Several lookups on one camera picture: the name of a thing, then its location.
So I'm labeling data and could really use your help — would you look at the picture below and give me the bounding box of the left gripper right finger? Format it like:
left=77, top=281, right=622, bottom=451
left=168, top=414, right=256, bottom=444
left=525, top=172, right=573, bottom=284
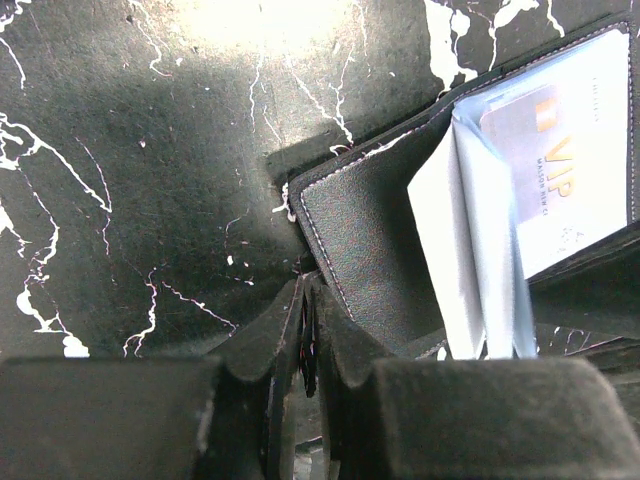
left=306, top=279, right=635, bottom=479

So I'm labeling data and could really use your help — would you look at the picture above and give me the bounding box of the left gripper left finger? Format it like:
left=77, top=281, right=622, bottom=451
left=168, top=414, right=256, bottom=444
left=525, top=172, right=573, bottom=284
left=1, top=280, right=303, bottom=479

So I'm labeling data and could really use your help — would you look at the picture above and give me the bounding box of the black leather card holder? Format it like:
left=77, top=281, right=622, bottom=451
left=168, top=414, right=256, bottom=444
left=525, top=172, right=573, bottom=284
left=289, top=11, right=639, bottom=352

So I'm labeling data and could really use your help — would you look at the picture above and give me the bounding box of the silver VIP card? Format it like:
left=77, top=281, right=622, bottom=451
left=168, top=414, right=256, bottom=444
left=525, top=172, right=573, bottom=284
left=478, top=82, right=629, bottom=225

